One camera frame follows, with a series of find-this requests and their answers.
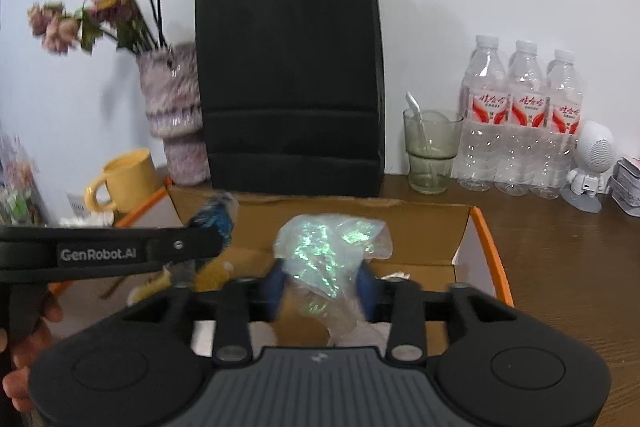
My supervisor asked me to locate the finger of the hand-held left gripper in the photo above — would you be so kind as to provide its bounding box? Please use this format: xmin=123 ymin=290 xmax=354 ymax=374
xmin=170 ymin=192 xmax=238 ymax=270

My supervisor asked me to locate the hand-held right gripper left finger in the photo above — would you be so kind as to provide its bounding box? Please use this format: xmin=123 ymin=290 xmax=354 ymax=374
xmin=120 ymin=257 xmax=291 ymax=366

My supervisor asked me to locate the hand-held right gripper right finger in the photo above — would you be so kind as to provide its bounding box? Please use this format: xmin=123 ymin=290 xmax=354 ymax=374
xmin=354 ymin=258 xmax=519 ymax=364

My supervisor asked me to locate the orange-edged cardboard box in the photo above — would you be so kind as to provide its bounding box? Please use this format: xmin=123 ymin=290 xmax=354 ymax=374
xmin=47 ymin=179 xmax=515 ymax=358

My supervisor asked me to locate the clear iridescent plastic bag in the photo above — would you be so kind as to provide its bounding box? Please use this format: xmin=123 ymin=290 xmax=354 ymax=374
xmin=273 ymin=212 xmax=396 ymax=349

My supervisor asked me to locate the person's left hand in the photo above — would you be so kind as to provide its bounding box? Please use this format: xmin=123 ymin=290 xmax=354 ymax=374
xmin=0 ymin=297 xmax=64 ymax=414

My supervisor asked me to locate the crumpled white tissue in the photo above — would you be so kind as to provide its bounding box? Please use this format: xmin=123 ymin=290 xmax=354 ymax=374
xmin=59 ymin=211 xmax=117 ymax=228

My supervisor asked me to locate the white paper box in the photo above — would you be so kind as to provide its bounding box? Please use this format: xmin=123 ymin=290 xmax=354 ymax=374
xmin=66 ymin=191 xmax=89 ymax=220

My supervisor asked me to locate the yellow mug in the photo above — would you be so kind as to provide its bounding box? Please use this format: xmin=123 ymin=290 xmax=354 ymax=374
xmin=83 ymin=148 xmax=169 ymax=214

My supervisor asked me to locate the colourful printed packet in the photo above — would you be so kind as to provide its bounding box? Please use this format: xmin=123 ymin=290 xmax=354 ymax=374
xmin=0 ymin=129 xmax=47 ymax=226

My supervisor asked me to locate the purple textured vase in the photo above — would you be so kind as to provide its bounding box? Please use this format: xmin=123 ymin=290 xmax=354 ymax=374
xmin=137 ymin=42 xmax=211 ymax=187

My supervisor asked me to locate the clear glass cup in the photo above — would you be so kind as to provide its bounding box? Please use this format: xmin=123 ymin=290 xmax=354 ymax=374
xmin=402 ymin=108 xmax=465 ymax=196

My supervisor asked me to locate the black paper bag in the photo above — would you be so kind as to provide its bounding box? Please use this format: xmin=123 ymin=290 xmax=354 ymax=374
xmin=194 ymin=0 xmax=386 ymax=199

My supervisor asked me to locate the clear red-label water bottle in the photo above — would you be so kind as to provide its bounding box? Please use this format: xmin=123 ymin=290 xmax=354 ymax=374
xmin=530 ymin=49 xmax=586 ymax=200
xmin=495 ymin=39 xmax=549 ymax=197
xmin=456 ymin=34 xmax=512 ymax=193

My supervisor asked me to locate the white plastic spoon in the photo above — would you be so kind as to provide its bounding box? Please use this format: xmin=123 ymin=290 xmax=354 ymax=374
xmin=405 ymin=91 xmax=437 ymax=158

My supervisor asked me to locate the white robot figurine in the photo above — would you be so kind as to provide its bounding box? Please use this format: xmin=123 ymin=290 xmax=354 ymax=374
xmin=559 ymin=120 xmax=615 ymax=213

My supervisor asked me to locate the patterned tin box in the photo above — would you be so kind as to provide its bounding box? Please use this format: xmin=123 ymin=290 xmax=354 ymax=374
xmin=609 ymin=154 xmax=640 ymax=221

